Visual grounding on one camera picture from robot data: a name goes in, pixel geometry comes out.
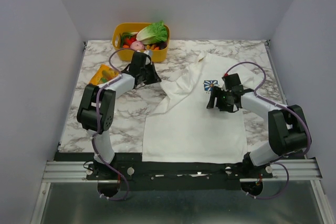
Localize green toy cabbage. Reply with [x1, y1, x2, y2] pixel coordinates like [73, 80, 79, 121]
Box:
[136, 20, 168, 45]

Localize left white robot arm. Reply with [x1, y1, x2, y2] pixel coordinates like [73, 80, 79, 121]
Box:
[77, 49, 161, 179]

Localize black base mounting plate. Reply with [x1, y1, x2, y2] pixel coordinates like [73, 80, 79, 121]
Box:
[54, 152, 307, 191]

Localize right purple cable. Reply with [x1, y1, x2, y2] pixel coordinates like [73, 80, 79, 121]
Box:
[225, 61, 312, 200]

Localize pink toy onion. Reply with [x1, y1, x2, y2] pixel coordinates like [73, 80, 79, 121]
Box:
[130, 40, 144, 51]

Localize yellow plastic basket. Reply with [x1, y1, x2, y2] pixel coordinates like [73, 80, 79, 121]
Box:
[111, 23, 170, 62]

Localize red toy pepper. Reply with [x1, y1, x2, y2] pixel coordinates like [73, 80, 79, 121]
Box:
[124, 37, 136, 47]

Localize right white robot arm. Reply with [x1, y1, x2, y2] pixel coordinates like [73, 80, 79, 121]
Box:
[207, 73, 311, 178]

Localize white t-shirt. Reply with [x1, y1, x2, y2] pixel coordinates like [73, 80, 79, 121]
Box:
[142, 52, 247, 164]

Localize orange snack bag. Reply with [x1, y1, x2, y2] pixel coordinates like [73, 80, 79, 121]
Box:
[89, 65, 120, 86]

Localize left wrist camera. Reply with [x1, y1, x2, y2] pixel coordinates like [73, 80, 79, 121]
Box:
[143, 49, 153, 57]

